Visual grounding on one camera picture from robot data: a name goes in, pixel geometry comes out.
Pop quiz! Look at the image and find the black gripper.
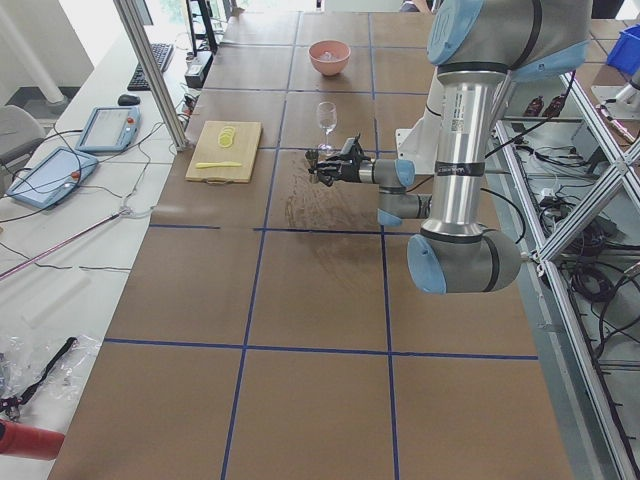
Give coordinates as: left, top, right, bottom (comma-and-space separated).
309, 155, 375, 186

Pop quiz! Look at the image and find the steel cocktail jigger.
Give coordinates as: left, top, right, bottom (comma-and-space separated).
305, 149, 319, 183

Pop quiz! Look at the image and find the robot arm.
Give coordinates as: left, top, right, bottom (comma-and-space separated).
306, 1, 592, 294

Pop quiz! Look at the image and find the clear wine glass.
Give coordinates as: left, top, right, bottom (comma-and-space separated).
316, 101, 337, 155

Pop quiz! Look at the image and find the clear ice cubes pile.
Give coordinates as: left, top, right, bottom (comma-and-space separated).
318, 51, 339, 62

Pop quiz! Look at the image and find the bamboo cutting board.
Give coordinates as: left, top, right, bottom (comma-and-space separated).
185, 121, 262, 183

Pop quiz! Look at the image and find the pink bowl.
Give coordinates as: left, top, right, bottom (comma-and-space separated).
308, 40, 351, 76

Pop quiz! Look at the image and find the yellow plastic knife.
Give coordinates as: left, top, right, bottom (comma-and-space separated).
195, 161, 243, 169

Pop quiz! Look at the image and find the black desktop box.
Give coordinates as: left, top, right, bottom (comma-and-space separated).
184, 51, 213, 89

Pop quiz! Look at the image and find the black keyboard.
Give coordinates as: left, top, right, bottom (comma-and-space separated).
126, 42, 175, 92

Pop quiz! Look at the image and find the metal rod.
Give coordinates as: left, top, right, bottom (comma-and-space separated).
0, 206, 155, 280

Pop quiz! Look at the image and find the black computer mouse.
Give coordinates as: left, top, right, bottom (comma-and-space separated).
117, 94, 141, 106

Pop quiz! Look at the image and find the far blue teach pendant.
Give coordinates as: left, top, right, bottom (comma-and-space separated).
76, 106, 140, 155

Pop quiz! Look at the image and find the blue teach pendant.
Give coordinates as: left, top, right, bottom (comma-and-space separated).
76, 106, 140, 155
6, 147, 98, 209

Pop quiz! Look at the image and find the near blue teach pendant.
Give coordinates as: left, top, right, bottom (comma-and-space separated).
6, 147, 98, 209

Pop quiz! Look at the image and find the blue storage bin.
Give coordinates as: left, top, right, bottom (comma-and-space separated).
606, 24, 640, 75

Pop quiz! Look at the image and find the clear plastic bag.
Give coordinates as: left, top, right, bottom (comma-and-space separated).
1, 334, 102, 421

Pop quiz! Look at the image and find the red fire extinguisher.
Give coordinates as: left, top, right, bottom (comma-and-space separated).
0, 420, 65, 460

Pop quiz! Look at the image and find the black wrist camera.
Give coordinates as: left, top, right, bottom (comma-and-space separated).
340, 134, 366, 162

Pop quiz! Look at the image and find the aluminium frame post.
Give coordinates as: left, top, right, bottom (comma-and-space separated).
113, 0, 188, 152

